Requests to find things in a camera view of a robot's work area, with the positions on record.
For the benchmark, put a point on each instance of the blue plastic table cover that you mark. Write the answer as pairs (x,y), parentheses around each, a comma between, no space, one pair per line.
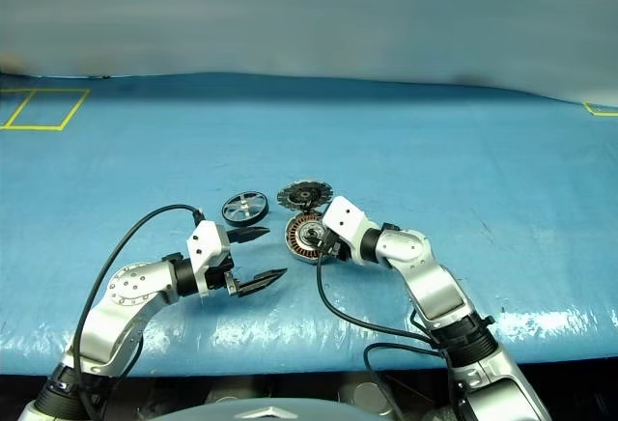
(434,175)

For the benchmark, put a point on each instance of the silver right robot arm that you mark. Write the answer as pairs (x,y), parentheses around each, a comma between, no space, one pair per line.
(434,290)

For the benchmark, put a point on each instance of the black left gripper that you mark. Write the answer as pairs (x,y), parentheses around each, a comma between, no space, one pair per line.
(219,271)

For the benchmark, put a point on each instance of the motor housing with copper windings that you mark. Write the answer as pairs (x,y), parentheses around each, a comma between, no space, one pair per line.
(295,240)

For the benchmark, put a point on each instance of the silver spoked rotor black rim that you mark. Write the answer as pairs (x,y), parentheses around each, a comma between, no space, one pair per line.
(244,208)

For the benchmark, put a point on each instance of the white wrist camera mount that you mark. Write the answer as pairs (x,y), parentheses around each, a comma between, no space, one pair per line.
(345,220)
(207,244)

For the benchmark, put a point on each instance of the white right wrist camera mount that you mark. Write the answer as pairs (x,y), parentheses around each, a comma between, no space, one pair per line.
(345,220)

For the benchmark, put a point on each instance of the round finned motor housing lid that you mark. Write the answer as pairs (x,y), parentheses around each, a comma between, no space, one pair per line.
(300,193)

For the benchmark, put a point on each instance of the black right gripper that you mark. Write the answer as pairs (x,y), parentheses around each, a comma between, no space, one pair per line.
(335,247)

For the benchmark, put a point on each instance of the grey round disc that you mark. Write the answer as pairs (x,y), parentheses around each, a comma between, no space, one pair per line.
(369,398)

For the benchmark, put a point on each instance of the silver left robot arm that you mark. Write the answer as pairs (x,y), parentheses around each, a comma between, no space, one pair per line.
(130,287)

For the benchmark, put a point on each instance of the grey robot torso with emblem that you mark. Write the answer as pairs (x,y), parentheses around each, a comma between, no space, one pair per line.
(217,413)

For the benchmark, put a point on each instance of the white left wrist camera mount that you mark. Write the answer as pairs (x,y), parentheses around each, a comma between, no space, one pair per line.
(207,244)

